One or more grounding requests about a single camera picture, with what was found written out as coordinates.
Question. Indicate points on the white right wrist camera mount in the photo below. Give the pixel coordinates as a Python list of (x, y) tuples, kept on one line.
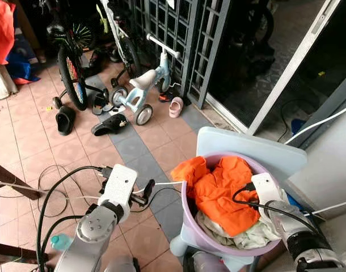
[(265, 188)]

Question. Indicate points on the grey right robot leg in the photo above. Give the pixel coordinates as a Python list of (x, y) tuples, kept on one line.
[(207, 262)]

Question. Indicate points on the purple plastic wash basin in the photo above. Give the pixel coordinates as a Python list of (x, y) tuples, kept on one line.
[(190, 224)]

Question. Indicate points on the black bicycle with training wheels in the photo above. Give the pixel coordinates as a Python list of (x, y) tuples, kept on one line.
[(64, 73)]

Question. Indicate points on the orange garment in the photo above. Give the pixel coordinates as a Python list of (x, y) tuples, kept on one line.
[(218, 192)]

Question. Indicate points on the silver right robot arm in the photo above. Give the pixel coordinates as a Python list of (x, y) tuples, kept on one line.
[(289, 218)]

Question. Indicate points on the silver sliding door frame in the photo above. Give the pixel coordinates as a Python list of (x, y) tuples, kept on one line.
[(298, 56)]

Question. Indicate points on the dark metal grille gate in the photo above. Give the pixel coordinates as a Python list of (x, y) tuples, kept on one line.
[(210, 51)]

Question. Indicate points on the pale white garment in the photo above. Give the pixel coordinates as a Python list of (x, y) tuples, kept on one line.
[(241, 238)]

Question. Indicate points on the black slipper with charms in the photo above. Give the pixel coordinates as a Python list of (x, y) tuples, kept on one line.
[(110, 124)]

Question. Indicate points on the teal bottle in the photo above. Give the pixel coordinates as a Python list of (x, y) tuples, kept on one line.
[(60, 242)]

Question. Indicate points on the red hanging cloth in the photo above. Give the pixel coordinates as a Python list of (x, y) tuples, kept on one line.
[(1, 28)]

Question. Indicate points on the grey washing machine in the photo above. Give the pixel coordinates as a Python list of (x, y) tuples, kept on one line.
[(332, 164)]

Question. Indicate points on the brown wooden frame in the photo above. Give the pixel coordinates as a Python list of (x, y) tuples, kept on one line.
[(8, 175)]

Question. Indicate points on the light blue plastic stool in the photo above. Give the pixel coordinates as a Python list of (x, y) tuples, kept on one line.
[(247, 144)]

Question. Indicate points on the black clog slipper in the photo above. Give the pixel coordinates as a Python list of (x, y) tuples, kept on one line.
[(65, 120)]

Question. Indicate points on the pink child shoe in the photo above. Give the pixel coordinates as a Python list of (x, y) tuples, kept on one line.
[(176, 107)]

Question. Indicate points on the blue crumpled cloth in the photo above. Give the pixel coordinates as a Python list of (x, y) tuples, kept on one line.
[(20, 71)]

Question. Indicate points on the white frame bicycle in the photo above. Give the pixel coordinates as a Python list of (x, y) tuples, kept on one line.
[(130, 56)]

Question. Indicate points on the blue plastic object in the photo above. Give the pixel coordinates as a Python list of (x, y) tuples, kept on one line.
[(295, 203)]

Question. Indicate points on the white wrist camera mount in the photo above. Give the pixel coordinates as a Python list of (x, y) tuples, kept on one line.
[(265, 188), (119, 184)]

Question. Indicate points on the red child shoe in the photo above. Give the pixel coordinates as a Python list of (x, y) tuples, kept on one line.
[(164, 97)]

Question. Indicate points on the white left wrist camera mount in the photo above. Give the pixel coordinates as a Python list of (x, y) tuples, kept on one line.
[(119, 184)]

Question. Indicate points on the light blue child balance bike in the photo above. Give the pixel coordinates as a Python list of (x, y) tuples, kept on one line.
[(140, 82)]

